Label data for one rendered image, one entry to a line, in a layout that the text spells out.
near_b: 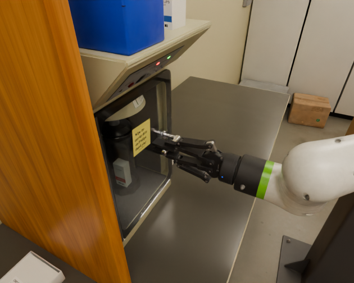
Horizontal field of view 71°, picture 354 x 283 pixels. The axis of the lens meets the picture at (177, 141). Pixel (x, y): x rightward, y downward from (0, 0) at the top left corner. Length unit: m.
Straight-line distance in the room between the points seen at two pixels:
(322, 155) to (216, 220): 0.47
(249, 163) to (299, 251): 1.49
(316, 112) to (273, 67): 0.78
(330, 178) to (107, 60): 0.38
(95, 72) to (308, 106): 3.03
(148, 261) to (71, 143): 0.49
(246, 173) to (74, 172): 0.36
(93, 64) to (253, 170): 0.39
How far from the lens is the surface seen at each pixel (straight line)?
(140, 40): 0.38
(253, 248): 1.95
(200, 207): 0.88
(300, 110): 3.31
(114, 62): 0.36
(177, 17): 0.54
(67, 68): 0.31
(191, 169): 0.67
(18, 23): 0.34
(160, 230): 0.82
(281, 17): 3.43
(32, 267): 0.81
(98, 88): 0.40
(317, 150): 0.47
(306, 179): 0.46
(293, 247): 2.03
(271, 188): 0.58
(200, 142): 0.62
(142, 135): 0.63
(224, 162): 0.60
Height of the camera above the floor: 1.61
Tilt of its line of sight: 36 degrees down
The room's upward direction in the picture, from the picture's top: straight up
